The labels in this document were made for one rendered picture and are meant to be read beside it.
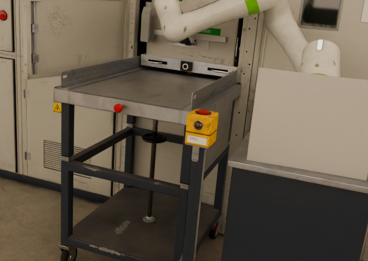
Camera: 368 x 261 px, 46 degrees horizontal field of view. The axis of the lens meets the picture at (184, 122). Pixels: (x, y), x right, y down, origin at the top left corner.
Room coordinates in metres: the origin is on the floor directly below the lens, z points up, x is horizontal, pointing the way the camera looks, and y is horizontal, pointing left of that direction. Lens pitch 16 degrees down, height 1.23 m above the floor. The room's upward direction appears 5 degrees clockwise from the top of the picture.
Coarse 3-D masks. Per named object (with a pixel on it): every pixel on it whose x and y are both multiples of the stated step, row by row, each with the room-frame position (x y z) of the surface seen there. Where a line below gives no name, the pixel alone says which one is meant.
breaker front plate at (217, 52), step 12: (192, 0) 2.28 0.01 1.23; (204, 0) 2.26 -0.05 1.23; (216, 0) 2.24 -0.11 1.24; (156, 24) 2.34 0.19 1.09; (228, 24) 2.22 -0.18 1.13; (156, 36) 2.34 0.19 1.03; (228, 36) 2.21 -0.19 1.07; (156, 48) 2.34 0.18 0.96; (168, 48) 2.32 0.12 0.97; (180, 48) 2.30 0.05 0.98; (192, 48) 2.27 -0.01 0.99; (204, 48) 2.25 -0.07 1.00; (216, 48) 2.23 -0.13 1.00; (228, 48) 2.21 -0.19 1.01; (192, 60) 2.27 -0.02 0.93; (204, 60) 2.25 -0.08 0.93; (216, 60) 2.23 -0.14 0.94; (228, 60) 2.21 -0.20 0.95
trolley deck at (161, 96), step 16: (112, 80) 1.95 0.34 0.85; (128, 80) 1.99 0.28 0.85; (144, 80) 2.02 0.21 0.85; (160, 80) 2.06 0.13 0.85; (176, 80) 2.09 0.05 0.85; (192, 80) 2.13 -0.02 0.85; (208, 80) 2.17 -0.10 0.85; (64, 96) 1.68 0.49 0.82; (80, 96) 1.66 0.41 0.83; (96, 96) 1.63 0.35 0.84; (112, 96) 1.64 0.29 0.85; (128, 96) 1.66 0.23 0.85; (144, 96) 1.69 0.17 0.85; (160, 96) 1.71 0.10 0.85; (176, 96) 1.74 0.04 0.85; (224, 96) 1.82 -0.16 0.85; (128, 112) 1.59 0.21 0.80; (144, 112) 1.57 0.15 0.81; (160, 112) 1.54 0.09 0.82; (176, 112) 1.52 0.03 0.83
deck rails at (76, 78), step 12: (120, 60) 2.15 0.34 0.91; (132, 60) 2.27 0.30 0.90; (72, 72) 1.76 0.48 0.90; (84, 72) 1.84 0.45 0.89; (96, 72) 1.94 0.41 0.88; (108, 72) 2.04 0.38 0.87; (120, 72) 2.15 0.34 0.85; (72, 84) 1.76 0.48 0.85; (84, 84) 1.79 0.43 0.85; (216, 84) 1.80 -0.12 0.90; (228, 84) 2.01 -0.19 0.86; (192, 96) 1.51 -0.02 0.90; (204, 96) 1.65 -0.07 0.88; (216, 96) 1.80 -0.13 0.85; (192, 108) 1.52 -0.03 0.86
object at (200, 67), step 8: (144, 56) 2.35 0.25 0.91; (152, 56) 2.33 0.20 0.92; (160, 56) 2.32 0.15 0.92; (144, 64) 2.35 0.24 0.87; (152, 64) 2.33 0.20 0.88; (160, 64) 2.32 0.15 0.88; (168, 64) 2.30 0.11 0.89; (176, 64) 2.29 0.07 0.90; (192, 64) 2.26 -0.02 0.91; (200, 64) 2.24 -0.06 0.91; (208, 64) 2.23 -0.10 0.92; (216, 64) 2.22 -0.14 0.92; (200, 72) 2.24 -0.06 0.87; (208, 72) 2.23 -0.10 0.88; (216, 72) 2.22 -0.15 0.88
